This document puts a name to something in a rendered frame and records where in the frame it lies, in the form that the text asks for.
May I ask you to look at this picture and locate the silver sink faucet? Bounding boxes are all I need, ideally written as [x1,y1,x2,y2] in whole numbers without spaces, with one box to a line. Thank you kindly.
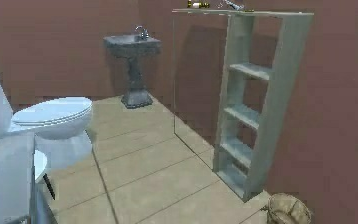
[134,25,151,42]

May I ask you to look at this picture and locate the pale grey shelf unit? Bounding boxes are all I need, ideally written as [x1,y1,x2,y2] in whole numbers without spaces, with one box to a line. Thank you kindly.
[172,8,315,203]

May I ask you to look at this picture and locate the yellow and white bottle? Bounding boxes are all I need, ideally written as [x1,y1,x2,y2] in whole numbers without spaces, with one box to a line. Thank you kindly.
[187,0,211,9]

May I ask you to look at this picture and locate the silver grey small tool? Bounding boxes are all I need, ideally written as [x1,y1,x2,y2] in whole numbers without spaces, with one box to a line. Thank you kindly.
[217,0,246,11]

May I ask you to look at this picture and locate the white toilet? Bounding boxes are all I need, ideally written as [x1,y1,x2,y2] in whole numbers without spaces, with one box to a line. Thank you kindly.
[0,56,95,172]

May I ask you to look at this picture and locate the tan wicker basket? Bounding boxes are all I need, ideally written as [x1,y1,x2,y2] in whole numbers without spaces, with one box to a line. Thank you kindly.
[266,192,313,224]

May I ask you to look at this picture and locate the white round stool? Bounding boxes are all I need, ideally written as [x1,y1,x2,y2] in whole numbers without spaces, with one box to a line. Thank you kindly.
[33,149,57,201]

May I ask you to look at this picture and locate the grey pedestal sink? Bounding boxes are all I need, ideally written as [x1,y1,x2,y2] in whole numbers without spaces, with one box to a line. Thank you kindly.
[103,33,162,110]

